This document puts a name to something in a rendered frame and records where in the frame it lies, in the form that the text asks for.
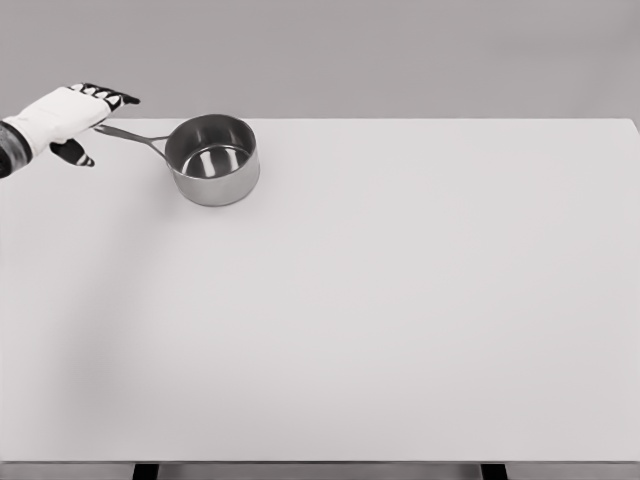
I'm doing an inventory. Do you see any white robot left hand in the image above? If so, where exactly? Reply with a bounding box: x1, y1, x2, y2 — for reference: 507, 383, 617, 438
30, 82, 142, 169

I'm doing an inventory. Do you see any steel pot with long handle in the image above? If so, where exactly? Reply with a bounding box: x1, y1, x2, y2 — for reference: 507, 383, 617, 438
92, 113, 261, 208

